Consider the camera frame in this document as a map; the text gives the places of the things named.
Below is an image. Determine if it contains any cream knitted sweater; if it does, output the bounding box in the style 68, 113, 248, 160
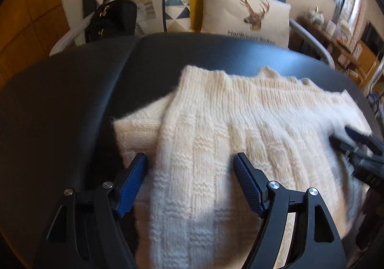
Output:
113, 66, 372, 268

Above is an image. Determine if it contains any wooden folding chair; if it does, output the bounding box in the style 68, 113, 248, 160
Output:
346, 41, 380, 90

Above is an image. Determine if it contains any wooden side table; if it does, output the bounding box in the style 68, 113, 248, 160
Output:
297, 16, 360, 70

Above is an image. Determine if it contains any black television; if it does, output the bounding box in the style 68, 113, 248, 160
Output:
361, 22, 383, 61

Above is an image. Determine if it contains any white mug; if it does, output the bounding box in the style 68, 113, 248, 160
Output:
325, 20, 336, 36

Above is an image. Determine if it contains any deer print cushion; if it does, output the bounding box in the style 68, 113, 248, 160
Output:
200, 0, 291, 49

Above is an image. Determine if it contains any black handbag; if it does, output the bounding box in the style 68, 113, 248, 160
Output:
85, 0, 137, 42

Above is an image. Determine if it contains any triangle pattern cushion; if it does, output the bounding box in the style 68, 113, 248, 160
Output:
96, 0, 192, 36

